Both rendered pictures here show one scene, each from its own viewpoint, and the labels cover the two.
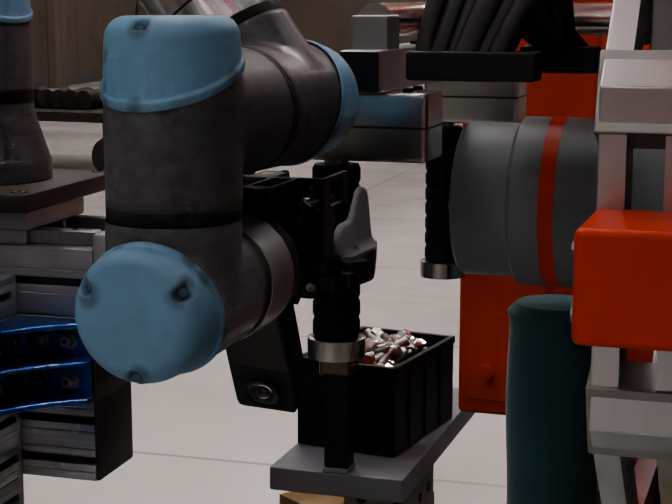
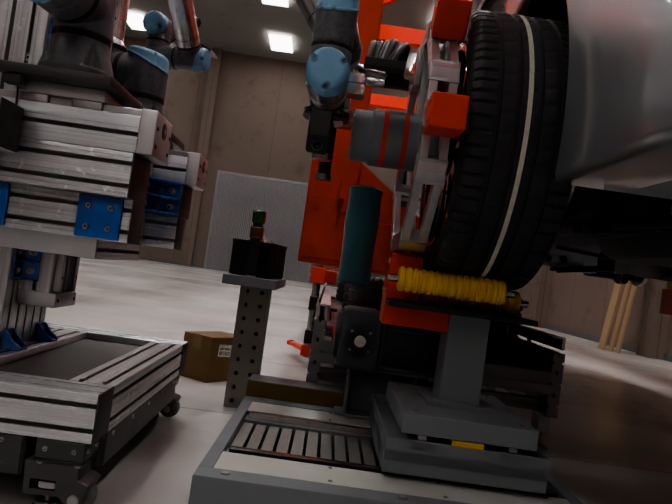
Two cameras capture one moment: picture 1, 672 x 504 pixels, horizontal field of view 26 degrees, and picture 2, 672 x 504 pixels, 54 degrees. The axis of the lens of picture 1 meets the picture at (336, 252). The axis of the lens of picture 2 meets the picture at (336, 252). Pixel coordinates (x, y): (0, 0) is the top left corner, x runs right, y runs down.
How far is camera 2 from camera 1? 73 cm
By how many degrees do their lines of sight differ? 21
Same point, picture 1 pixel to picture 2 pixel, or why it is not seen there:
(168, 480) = not seen: hidden behind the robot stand
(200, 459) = not seen: hidden behind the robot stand
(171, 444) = not seen: hidden behind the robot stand
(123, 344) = (323, 73)
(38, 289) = (161, 170)
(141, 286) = (332, 56)
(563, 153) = (391, 116)
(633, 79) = (441, 65)
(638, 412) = (432, 166)
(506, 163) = (372, 117)
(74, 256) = (179, 159)
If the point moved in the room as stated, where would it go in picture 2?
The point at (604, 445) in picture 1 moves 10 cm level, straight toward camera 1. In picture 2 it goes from (419, 178) to (432, 172)
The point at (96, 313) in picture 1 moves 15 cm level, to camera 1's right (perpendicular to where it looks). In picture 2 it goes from (316, 63) to (396, 83)
